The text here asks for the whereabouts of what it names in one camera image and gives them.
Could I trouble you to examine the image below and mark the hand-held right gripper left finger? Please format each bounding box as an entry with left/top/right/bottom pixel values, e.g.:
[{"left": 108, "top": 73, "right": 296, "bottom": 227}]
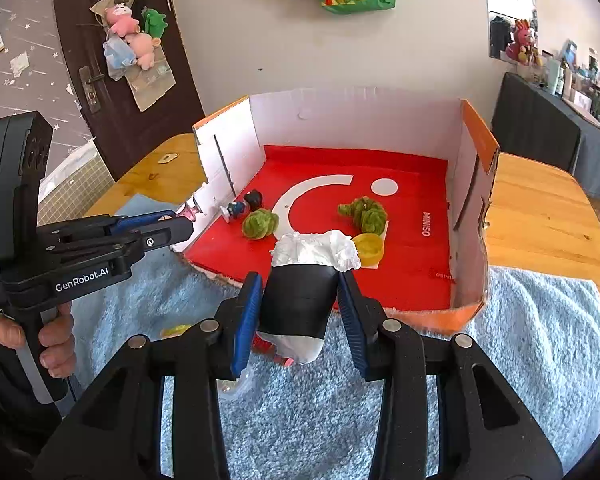
[{"left": 32, "top": 271, "right": 264, "bottom": 480}]

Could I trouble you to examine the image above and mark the pink plush toy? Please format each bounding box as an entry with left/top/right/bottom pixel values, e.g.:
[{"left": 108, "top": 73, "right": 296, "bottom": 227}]
[
  {"left": 104, "top": 4, "right": 141, "bottom": 37},
  {"left": 125, "top": 32, "right": 162, "bottom": 70}
]

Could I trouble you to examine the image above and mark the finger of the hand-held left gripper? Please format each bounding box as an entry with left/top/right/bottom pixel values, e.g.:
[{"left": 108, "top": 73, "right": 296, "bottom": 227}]
[
  {"left": 45, "top": 219, "right": 196, "bottom": 267},
  {"left": 37, "top": 209, "right": 179, "bottom": 250}
]

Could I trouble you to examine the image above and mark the light blue fluffy blanket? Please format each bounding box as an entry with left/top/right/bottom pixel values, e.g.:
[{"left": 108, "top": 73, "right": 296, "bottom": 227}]
[{"left": 67, "top": 195, "right": 600, "bottom": 480}]

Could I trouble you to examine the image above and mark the red paper liner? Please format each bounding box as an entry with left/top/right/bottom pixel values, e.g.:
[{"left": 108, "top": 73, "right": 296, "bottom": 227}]
[{"left": 185, "top": 145, "right": 456, "bottom": 311}]

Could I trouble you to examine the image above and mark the green yarn ball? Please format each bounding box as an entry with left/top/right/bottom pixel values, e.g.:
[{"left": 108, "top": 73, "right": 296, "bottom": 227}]
[
  {"left": 242, "top": 208, "right": 280, "bottom": 241},
  {"left": 337, "top": 196, "right": 388, "bottom": 235}
]

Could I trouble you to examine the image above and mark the green plush toy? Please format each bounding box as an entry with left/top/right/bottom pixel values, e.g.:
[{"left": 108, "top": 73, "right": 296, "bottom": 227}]
[{"left": 142, "top": 8, "right": 168, "bottom": 38}]

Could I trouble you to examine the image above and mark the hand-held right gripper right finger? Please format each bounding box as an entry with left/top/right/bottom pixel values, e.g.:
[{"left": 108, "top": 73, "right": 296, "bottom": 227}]
[{"left": 335, "top": 270, "right": 565, "bottom": 480}]

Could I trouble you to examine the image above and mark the pink dragon plush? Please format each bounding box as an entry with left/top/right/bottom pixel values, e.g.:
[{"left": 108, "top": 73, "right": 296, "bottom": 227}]
[{"left": 505, "top": 19, "right": 543, "bottom": 67}]

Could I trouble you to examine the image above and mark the blue face mask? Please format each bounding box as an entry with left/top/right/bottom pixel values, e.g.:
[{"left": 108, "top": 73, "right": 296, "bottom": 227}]
[{"left": 103, "top": 35, "right": 137, "bottom": 80}]

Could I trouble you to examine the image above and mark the black-haired doll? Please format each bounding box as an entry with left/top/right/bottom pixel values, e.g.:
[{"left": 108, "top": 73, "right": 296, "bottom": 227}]
[{"left": 219, "top": 189, "right": 265, "bottom": 221}]

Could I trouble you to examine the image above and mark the person's left hand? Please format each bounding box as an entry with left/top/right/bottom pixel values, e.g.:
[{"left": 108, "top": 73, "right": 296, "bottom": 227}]
[{"left": 0, "top": 302, "right": 77, "bottom": 380}]

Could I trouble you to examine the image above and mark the orange cardboard box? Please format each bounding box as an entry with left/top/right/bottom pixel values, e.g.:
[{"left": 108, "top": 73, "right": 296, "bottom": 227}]
[{"left": 177, "top": 87, "right": 501, "bottom": 337}]

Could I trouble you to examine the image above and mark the dark brown door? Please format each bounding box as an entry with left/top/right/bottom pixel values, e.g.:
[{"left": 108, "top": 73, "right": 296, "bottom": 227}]
[{"left": 50, "top": 0, "right": 206, "bottom": 181}]

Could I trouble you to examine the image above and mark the clear plastic box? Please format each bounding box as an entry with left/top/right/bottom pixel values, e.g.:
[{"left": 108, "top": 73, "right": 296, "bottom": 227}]
[{"left": 217, "top": 367, "right": 255, "bottom": 401}]

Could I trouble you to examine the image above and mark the person's left forearm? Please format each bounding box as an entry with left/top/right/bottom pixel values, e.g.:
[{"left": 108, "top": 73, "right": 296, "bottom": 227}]
[{"left": 0, "top": 340, "right": 76, "bottom": 480}]

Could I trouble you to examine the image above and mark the black roll with white paper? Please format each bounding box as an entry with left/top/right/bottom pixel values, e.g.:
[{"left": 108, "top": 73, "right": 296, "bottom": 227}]
[{"left": 256, "top": 230, "right": 363, "bottom": 366}]

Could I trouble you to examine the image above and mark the clear plastic package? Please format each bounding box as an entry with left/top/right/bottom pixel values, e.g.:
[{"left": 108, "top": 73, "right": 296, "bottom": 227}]
[{"left": 125, "top": 60, "right": 177, "bottom": 112}]

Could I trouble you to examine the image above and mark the metal door handle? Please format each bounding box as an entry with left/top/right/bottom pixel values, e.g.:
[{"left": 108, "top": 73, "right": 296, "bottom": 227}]
[{"left": 78, "top": 66, "right": 106, "bottom": 113}]

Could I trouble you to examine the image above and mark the cloth-covered side table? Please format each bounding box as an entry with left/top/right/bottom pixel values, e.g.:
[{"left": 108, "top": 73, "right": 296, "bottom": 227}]
[{"left": 491, "top": 72, "right": 600, "bottom": 203}]

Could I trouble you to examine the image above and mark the clutter of bottles and jars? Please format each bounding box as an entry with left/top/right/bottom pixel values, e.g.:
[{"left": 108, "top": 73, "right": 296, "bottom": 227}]
[{"left": 530, "top": 40, "right": 600, "bottom": 133}]

